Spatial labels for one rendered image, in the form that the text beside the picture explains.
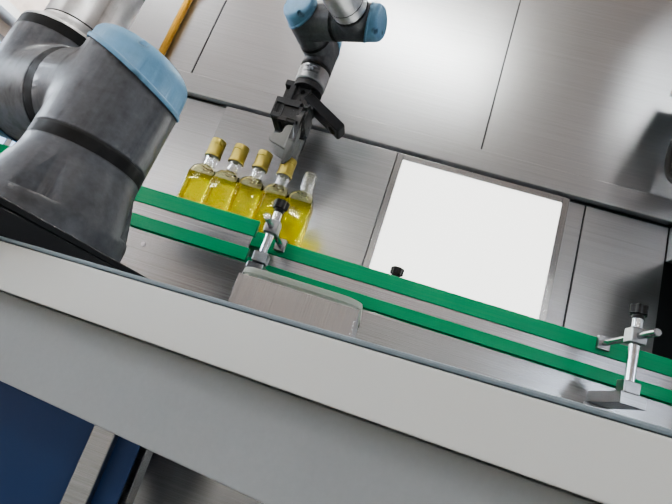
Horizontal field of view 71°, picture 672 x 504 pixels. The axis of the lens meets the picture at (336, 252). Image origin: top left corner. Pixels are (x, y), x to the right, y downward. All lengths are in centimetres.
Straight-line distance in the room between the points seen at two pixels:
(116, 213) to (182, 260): 38
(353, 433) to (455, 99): 116
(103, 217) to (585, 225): 109
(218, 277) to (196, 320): 57
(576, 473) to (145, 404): 25
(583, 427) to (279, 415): 16
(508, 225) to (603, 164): 32
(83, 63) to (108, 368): 32
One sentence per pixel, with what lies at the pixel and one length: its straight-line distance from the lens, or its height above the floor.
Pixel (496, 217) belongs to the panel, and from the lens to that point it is 120.
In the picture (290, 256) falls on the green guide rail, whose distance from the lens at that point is 95.
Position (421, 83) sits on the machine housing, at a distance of 138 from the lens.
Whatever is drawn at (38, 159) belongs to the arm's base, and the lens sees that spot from 51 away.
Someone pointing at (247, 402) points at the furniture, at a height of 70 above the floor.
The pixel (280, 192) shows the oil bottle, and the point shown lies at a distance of 102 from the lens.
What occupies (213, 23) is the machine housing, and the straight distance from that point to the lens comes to 155.
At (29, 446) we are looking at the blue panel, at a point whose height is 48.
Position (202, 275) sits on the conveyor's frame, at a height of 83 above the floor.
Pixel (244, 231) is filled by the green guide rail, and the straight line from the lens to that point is 88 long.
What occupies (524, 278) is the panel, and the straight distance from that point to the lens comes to 117.
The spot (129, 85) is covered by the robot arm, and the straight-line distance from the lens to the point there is 54.
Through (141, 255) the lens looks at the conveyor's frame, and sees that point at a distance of 91.
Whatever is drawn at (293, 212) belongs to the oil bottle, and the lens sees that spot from 99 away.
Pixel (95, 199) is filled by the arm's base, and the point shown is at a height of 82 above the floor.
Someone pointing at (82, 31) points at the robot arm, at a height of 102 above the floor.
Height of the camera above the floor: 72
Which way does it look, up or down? 16 degrees up
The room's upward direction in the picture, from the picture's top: 19 degrees clockwise
